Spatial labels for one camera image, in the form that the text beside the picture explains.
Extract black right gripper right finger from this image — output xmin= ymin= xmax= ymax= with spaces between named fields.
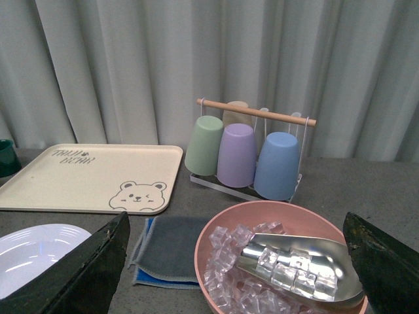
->
xmin=342 ymin=212 xmax=418 ymax=313

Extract metal ice scoop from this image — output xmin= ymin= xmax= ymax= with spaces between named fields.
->
xmin=236 ymin=233 xmax=365 ymax=311

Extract green plastic cup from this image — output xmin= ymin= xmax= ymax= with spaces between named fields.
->
xmin=185 ymin=115 xmax=224 ymax=176

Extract purple plastic cup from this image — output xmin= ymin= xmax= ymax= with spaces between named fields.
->
xmin=217 ymin=123 xmax=257 ymax=188

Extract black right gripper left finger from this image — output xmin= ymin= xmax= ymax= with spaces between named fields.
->
xmin=1 ymin=212 xmax=130 ymax=313

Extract white round plate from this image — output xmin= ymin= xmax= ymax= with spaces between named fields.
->
xmin=1 ymin=224 xmax=91 ymax=299

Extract beige plastic cup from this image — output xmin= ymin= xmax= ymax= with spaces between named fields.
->
xmin=222 ymin=101 xmax=253 ymax=127

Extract dark green mug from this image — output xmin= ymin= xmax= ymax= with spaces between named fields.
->
xmin=0 ymin=139 xmax=22 ymax=178

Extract cream bear serving tray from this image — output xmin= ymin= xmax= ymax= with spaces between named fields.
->
xmin=1 ymin=144 xmax=183 ymax=215

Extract grey white curtain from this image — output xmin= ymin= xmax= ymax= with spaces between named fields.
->
xmin=1 ymin=1 xmax=418 ymax=162

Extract blue plastic cup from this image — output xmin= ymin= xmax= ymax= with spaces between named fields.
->
xmin=253 ymin=132 xmax=299 ymax=201

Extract white cup rack wooden handle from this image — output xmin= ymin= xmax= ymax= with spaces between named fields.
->
xmin=190 ymin=98 xmax=316 ymax=203

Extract grey blue folded cloth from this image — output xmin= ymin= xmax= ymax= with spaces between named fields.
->
xmin=129 ymin=215 xmax=210 ymax=290

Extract clear plastic ice cubes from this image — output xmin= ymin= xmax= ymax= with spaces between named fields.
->
xmin=204 ymin=221 xmax=338 ymax=313

